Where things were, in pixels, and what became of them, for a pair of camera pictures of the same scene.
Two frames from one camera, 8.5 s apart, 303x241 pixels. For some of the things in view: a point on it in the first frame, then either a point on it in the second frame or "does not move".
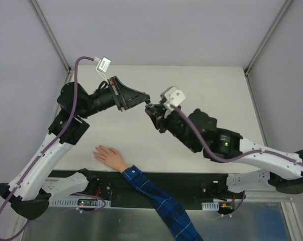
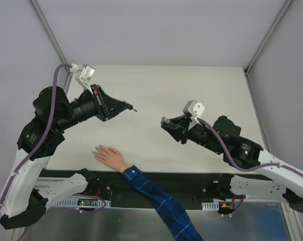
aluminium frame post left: (52, 37) does not move
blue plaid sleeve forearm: (181, 227) does not move
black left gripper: (116, 93) to (100, 102)
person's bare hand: (110, 156) does not move
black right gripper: (159, 115) to (184, 130)
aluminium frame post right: (281, 13) does not move
